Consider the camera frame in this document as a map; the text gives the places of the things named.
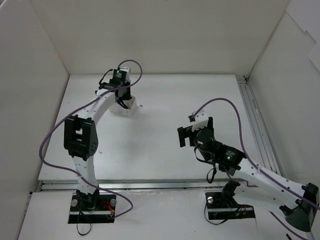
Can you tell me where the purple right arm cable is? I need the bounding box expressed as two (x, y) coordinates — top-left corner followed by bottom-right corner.
(193, 97), (320, 240)

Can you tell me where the white divided organizer box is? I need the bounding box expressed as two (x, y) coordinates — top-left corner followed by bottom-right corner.
(109, 96), (137, 117)

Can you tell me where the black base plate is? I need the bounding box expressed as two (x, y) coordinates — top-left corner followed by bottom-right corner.
(68, 193), (117, 224)
(204, 192), (256, 225)

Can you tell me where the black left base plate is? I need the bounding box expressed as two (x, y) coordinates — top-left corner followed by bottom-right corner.
(68, 193), (117, 224)

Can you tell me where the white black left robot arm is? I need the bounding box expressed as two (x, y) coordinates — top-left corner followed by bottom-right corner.
(63, 67), (137, 210)

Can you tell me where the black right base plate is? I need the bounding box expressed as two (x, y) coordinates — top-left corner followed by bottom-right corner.
(204, 192), (256, 225)

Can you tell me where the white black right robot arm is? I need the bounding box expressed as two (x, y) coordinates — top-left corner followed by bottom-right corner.
(177, 114), (320, 233)

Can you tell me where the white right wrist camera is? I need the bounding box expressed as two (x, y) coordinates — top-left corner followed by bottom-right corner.
(188, 109), (209, 132)

